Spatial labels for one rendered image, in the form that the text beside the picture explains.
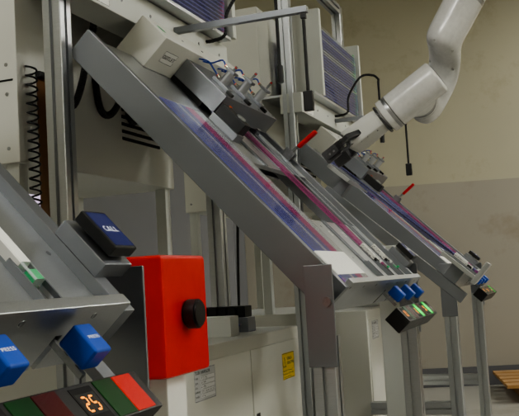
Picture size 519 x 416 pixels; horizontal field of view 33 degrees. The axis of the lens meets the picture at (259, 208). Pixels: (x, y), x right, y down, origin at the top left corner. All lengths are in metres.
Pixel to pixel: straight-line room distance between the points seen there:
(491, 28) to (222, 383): 4.55
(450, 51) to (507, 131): 3.80
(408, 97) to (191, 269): 1.00
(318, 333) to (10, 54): 0.85
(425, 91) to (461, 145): 3.80
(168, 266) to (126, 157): 1.04
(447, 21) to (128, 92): 0.81
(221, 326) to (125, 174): 0.47
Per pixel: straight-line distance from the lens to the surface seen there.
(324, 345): 1.48
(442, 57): 2.17
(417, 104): 2.10
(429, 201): 5.81
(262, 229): 1.56
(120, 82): 1.71
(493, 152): 5.90
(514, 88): 5.99
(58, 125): 1.72
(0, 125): 1.85
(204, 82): 1.99
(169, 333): 1.16
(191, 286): 1.23
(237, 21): 2.08
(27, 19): 1.91
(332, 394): 1.49
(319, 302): 1.48
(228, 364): 1.83
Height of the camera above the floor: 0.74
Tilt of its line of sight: 5 degrees up
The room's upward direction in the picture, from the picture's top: 3 degrees counter-clockwise
